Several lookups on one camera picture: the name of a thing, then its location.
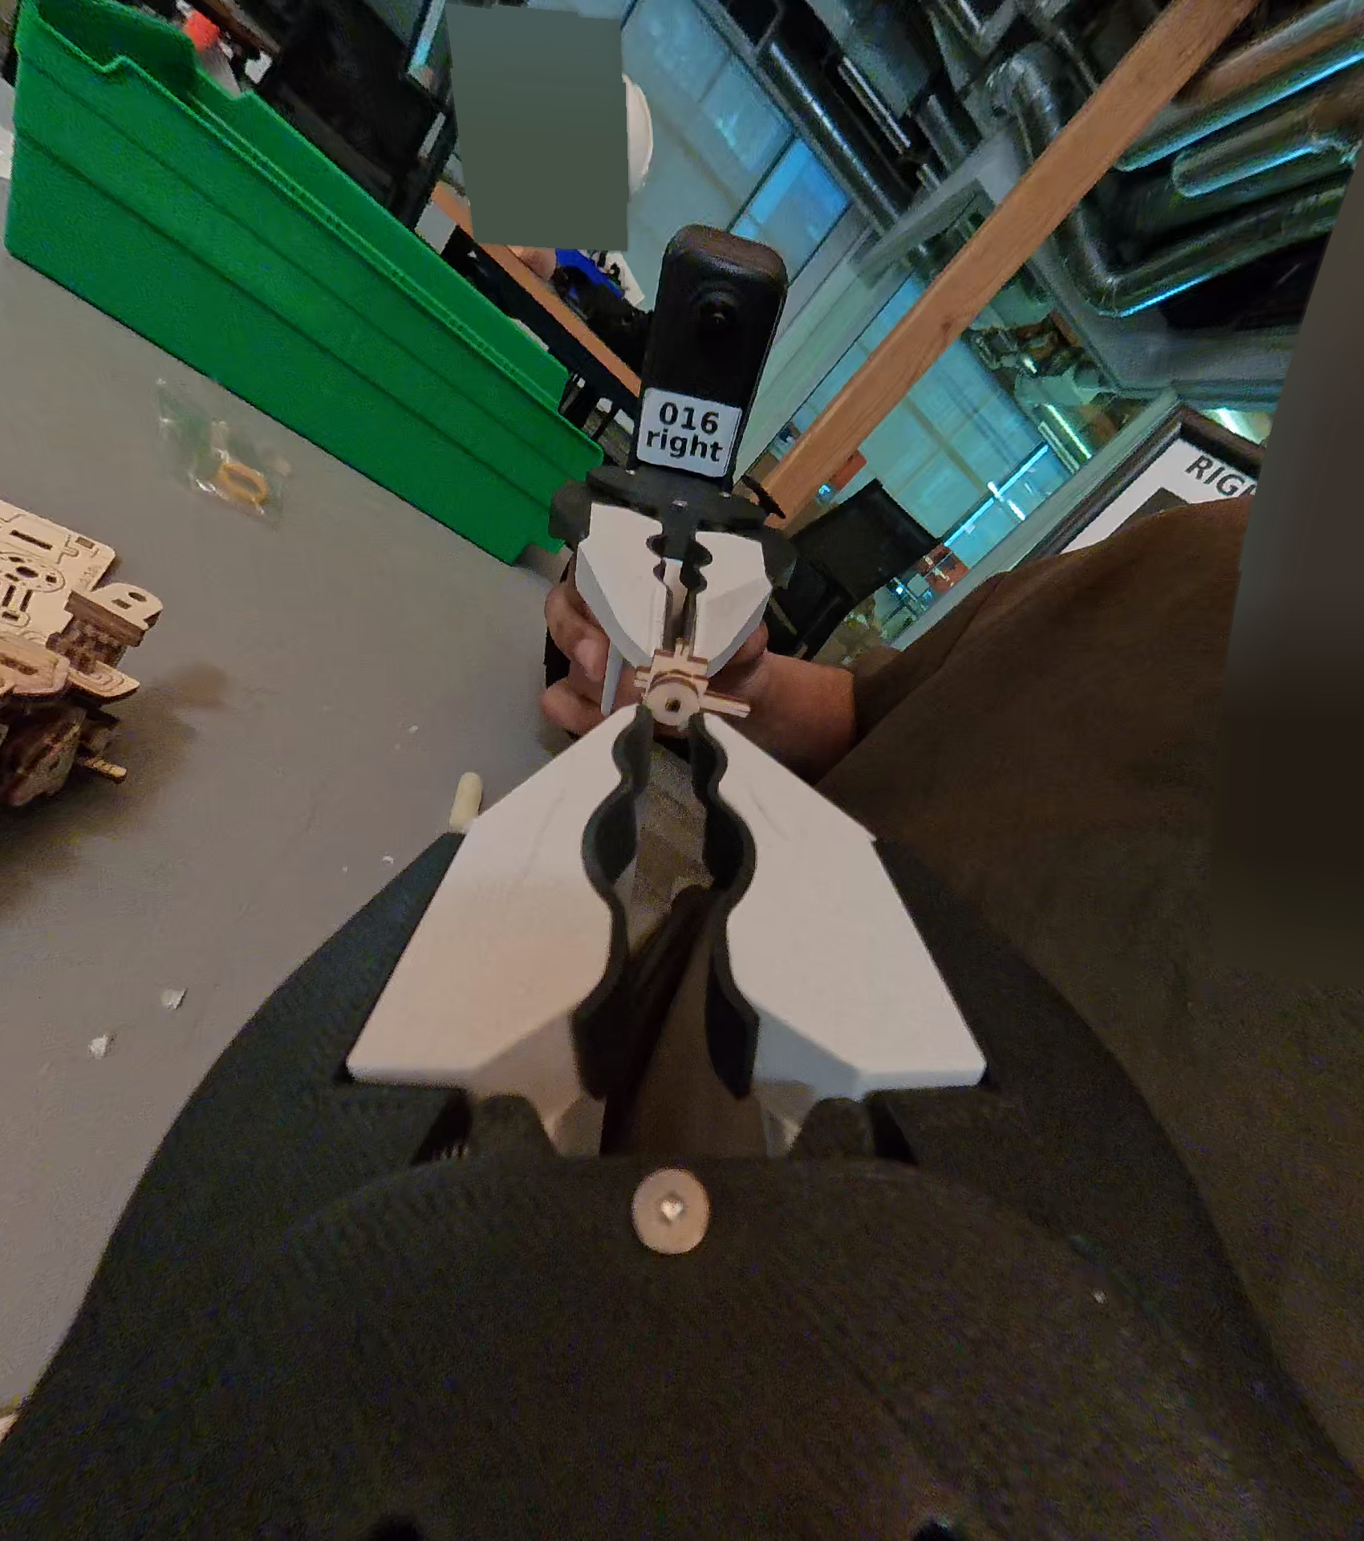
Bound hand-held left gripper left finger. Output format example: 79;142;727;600
345;703;655;1154

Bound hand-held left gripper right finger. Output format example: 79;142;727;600
684;713;989;1154

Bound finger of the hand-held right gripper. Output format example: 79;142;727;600
685;529;776;689
576;499;690;714

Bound small wooden cross part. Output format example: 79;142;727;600
634;647;753;732

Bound person's right hand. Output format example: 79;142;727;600
541;580;861;783

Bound wooden edged background table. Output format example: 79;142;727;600
429;180;611;416

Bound white round lamp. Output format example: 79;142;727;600
622;71;655;204

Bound wooden ceiling beam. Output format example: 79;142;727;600
760;0;1259;521

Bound clear bag with rubber bands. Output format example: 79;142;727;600
156;376;290;522

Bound green plastic bin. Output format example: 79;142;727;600
5;0;605;565

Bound black framed white sign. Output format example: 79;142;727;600
1061;402;1267;557

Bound wooden sheet with round holes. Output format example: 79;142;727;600
0;460;119;633

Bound metal ventilation ducts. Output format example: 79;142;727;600
923;0;1364;317

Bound bottle with red cap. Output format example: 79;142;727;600
179;5;241;95

